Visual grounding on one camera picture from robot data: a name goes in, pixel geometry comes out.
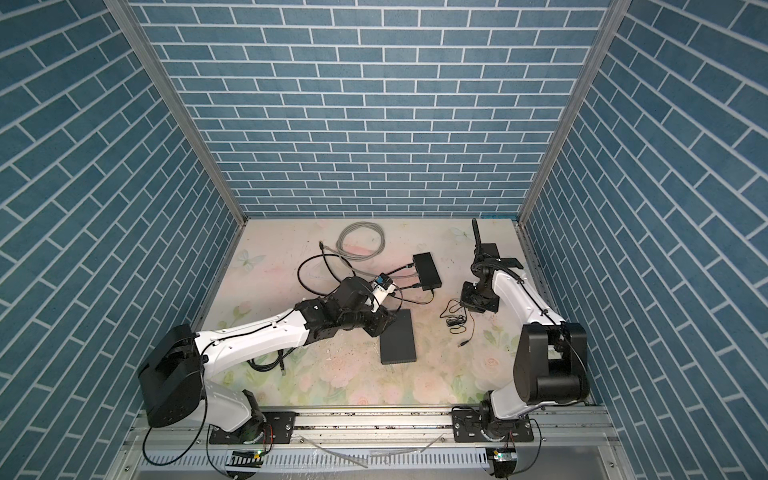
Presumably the thin black wire tangle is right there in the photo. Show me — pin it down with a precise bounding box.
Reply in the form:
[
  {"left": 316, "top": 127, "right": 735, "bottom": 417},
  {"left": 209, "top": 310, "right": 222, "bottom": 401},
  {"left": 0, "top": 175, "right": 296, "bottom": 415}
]
[{"left": 439, "top": 298, "right": 476, "bottom": 349}]

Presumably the black ethernet cable loop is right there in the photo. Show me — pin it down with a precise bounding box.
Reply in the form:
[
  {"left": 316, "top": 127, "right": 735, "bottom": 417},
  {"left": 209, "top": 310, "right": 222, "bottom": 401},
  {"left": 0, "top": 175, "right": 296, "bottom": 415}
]
[{"left": 296, "top": 241, "right": 415, "bottom": 298}]

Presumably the large black box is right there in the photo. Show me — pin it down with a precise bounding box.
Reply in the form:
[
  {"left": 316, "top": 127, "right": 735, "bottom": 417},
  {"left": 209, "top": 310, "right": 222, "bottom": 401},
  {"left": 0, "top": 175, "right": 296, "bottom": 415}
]
[{"left": 379, "top": 310, "right": 417, "bottom": 365}]

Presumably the grey cable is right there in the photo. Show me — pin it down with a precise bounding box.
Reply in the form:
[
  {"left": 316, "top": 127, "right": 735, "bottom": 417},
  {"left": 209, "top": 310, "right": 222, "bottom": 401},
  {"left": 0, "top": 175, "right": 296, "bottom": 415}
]
[{"left": 320, "top": 220, "right": 415, "bottom": 278}]

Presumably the black power adapter with cord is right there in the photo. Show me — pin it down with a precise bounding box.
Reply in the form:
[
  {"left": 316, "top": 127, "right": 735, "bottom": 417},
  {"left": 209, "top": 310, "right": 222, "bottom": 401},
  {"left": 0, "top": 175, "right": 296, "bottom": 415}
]
[{"left": 401, "top": 290, "right": 435, "bottom": 306}]

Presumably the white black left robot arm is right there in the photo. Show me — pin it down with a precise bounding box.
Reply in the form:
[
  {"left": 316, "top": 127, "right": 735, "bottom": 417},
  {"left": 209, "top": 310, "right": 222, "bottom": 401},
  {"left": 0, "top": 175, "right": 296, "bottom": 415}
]
[{"left": 138, "top": 274, "right": 396, "bottom": 437}]

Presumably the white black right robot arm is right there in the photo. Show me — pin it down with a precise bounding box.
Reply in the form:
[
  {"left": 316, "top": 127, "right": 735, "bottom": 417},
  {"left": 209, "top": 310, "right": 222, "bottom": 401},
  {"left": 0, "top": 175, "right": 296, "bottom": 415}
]
[{"left": 460, "top": 240, "right": 590, "bottom": 422}]

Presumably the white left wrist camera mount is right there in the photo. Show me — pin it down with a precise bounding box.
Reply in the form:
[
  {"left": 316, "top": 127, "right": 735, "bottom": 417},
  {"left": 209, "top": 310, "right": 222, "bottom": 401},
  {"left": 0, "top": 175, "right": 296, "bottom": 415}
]
[{"left": 371, "top": 273, "right": 397, "bottom": 313}]

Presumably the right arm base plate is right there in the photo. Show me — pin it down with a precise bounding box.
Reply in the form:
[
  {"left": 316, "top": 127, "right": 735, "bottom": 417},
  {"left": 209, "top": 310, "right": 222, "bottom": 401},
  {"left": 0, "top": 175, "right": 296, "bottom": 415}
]
[{"left": 450, "top": 406, "right": 534, "bottom": 443}]

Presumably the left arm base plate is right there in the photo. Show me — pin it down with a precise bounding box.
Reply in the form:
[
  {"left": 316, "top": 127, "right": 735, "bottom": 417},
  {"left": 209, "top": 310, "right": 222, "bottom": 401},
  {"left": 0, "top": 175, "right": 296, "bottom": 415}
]
[{"left": 208, "top": 411, "right": 297, "bottom": 447}]

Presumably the aluminium front rail frame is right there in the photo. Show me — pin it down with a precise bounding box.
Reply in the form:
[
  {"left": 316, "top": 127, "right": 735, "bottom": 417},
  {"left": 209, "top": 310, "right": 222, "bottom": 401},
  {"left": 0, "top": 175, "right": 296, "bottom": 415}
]
[{"left": 107, "top": 406, "right": 633, "bottom": 479}]

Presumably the aluminium corner post right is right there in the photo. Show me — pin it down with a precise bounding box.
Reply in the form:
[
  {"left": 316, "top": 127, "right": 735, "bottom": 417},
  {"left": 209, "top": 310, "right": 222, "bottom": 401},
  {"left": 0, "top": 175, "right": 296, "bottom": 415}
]
[{"left": 517, "top": 0, "right": 631, "bottom": 225}]

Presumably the aluminium corner post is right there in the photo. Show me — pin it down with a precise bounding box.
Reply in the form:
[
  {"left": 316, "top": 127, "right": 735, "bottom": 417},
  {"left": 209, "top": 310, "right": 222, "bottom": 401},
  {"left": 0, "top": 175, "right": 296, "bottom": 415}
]
[
  {"left": 517, "top": 0, "right": 631, "bottom": 225},
  {"left": 104, "top": 0, "right": 247, "bottom": 227}
]

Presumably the aluminium corner post left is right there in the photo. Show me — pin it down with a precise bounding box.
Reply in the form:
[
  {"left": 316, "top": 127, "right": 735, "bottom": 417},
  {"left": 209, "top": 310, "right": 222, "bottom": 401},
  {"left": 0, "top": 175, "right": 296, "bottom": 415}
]
[{"left": 104, "top": 0, "right": 247, "bottom": 227}]

